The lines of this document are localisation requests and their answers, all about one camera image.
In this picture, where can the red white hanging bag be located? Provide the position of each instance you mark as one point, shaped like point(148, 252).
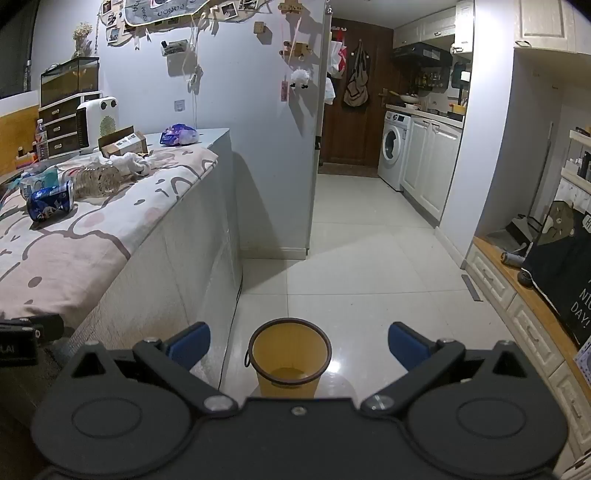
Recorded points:
point(337, 53)

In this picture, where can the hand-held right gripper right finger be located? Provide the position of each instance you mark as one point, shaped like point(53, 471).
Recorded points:
point(407, 344)

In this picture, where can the grey floor strip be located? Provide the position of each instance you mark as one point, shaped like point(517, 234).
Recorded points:
point(472, 287)

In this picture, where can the black bear print cover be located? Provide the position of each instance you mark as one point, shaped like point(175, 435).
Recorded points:
point(561, 267)

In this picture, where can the wooden top drawer bench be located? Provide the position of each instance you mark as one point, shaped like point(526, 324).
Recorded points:
point(508, 290)

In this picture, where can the silver covered platform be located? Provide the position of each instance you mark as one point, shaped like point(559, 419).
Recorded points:
point(194, 240)

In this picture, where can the row of hanging photos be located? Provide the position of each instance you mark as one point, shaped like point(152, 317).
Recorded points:
point(115, 21)

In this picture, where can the small black round object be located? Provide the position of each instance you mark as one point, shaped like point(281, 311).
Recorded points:
point(525, 278)

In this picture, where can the brown hanging bag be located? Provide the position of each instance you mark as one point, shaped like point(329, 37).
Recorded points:
point(355, 87)

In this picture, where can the teal tissue packet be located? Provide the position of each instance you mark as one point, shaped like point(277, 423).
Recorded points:
point(39, 182)

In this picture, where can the dried flower bouquet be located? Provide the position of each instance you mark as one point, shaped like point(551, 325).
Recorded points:
point(83, 39)

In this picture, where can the grey fabric banner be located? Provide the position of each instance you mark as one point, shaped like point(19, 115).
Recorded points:
point(157, 11)

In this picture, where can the frying pan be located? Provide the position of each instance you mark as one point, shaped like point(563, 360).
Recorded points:
point(408, 98)

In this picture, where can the white dark drawer chest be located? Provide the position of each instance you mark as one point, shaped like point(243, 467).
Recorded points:
point(60, 127)

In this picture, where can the white tissue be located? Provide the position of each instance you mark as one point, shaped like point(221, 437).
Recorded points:
point(131, 164)

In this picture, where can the purple snack bag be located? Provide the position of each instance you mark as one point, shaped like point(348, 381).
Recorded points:
point(179, 135)

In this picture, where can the white wall socket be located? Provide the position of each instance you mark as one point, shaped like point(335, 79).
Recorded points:
point(180, 105)

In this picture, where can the brown wooden door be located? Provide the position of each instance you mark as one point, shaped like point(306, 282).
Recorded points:
point(364, 134)

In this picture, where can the white plush toy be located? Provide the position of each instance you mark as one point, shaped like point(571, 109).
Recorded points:
point(300, 77)

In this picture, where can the glass fish tank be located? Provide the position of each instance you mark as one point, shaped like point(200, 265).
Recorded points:
point(69, 81)

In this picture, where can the white kitchen base cabinet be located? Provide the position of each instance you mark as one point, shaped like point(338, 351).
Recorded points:
point(431, 161)

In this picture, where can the black range hood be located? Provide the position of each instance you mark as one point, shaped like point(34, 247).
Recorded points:
point(422, 54)

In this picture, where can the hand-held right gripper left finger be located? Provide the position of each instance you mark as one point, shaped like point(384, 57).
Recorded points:
point(190, 342)

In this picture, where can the brown cardboard box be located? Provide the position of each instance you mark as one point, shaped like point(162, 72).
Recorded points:
point(122, 142)

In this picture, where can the pink printed blanket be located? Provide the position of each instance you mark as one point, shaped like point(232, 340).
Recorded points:
point(115, 217)

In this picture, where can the red label water bottle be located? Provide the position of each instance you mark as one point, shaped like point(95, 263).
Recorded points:
point(42, 143)

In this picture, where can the metal spray can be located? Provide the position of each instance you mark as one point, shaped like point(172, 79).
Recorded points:
point(512, 258)

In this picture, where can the white washing machine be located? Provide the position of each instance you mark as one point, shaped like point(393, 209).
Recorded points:
point(393, 147)

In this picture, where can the blue soda can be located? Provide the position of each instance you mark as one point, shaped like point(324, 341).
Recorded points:
point(50, 201)

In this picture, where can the white upper kitchen cabinets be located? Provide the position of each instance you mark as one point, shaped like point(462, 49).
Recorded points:
point(429, 23)

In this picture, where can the yellow trash bin brown rim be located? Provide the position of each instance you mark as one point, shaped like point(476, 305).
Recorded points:
point(286, 350)

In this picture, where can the pink hanging tag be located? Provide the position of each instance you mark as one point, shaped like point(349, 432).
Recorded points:
point(284, 90)

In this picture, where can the crushed clear plastic bottle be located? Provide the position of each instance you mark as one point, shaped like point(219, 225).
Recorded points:
point(99, 180)

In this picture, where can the white space heater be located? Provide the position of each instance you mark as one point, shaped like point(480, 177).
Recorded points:
point(98, 122)

